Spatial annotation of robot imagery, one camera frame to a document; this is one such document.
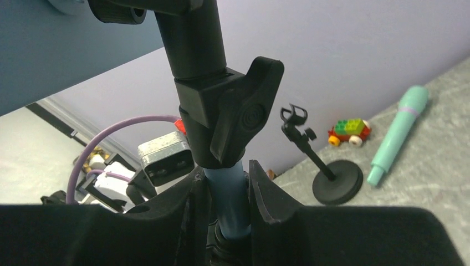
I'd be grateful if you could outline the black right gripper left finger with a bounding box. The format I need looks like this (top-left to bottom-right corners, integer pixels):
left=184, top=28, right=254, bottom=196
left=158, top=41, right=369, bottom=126
left=1, top=167, right=211, bottom=265

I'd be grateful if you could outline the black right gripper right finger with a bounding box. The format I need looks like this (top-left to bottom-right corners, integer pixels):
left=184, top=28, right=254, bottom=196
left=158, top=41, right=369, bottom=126
left=249, top=160, right=463, bottom=265

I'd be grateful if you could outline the black microphone desk stand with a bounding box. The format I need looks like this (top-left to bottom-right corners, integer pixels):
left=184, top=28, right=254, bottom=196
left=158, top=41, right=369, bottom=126
left=280, top=104, right=364, bottom=206

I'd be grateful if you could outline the mint green toy microphone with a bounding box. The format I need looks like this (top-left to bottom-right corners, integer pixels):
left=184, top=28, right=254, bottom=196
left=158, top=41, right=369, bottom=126
left=367, top=85, right=429, bottom=187

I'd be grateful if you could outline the light blue music stand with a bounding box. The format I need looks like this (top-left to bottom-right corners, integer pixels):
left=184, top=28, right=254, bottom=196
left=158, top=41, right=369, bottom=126
left=0, top=0, right=285, bottom=266

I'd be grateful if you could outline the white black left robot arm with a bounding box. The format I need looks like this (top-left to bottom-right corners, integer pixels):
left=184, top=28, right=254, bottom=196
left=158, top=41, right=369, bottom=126
left=75, top=153, right=157, bottom=213

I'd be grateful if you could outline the red green brick toy car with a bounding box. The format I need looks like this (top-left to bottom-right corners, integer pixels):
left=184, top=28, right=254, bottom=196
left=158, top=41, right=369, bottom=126
left=328, top=118, right=372, bottom=147

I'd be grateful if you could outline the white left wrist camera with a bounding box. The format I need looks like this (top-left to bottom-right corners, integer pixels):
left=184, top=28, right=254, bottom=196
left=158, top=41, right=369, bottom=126
left=137, top=119, right=195, bottom=187

